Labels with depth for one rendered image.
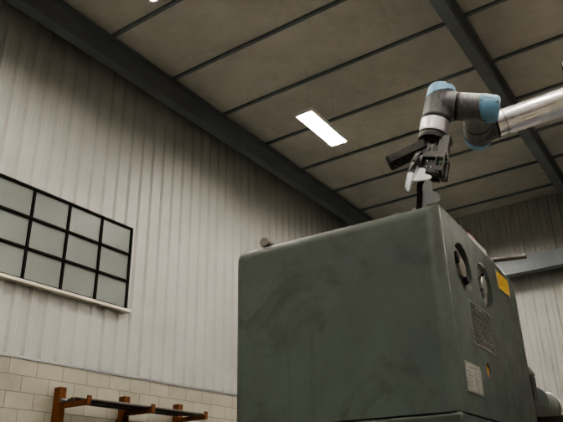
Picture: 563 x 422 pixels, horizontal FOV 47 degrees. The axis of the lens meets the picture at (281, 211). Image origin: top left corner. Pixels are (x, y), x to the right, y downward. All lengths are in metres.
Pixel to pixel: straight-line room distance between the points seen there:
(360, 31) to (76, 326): 6.27
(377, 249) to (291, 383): 0.32
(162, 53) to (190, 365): 5.23
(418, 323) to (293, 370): 0.27
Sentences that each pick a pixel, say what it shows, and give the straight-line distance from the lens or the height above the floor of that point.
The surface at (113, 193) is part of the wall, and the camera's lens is 10.51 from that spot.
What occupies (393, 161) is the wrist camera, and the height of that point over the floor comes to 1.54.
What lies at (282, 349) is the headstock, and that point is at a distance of 1.34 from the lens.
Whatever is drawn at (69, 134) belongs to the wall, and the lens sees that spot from 10.25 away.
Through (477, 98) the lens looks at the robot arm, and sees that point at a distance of 1.77.
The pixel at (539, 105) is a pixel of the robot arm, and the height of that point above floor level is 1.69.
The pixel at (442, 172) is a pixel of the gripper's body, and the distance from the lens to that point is 1.71.
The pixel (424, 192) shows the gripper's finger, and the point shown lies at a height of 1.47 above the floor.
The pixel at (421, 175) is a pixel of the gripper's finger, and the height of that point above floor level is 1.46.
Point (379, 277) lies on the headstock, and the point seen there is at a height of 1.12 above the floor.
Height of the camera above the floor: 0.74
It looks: 24 degrees up
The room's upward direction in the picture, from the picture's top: 1 degrees counter-clockwise
